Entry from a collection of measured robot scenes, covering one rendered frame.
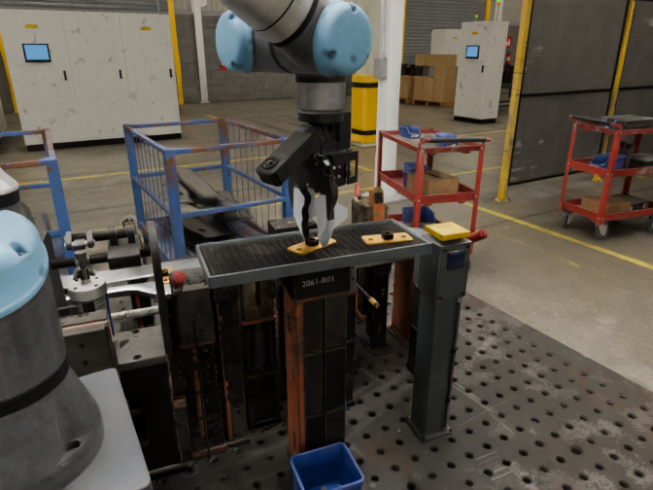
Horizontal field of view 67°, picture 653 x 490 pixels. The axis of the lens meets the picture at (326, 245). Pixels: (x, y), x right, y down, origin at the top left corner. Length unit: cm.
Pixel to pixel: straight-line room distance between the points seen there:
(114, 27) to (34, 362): 861
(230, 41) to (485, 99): 1063
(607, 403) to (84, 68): 844
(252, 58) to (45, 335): 40
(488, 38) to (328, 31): 1061
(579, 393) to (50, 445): 115
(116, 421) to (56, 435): 9
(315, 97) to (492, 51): 1051
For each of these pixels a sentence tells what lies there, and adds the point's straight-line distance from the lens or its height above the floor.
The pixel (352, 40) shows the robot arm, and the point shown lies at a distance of 57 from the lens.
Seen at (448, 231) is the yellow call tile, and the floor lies 116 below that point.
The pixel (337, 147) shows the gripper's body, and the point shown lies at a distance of 80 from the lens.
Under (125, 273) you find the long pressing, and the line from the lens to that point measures 119.
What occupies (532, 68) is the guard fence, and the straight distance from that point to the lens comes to 547.
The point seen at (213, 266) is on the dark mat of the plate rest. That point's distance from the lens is 76.
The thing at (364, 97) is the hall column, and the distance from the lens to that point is 815.
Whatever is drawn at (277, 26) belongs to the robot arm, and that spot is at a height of 149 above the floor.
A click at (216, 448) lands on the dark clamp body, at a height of 71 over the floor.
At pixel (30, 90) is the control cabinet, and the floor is 89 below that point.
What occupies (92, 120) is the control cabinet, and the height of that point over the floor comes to 42.
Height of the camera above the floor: 146
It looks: 22 degrees down
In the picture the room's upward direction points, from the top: straight up
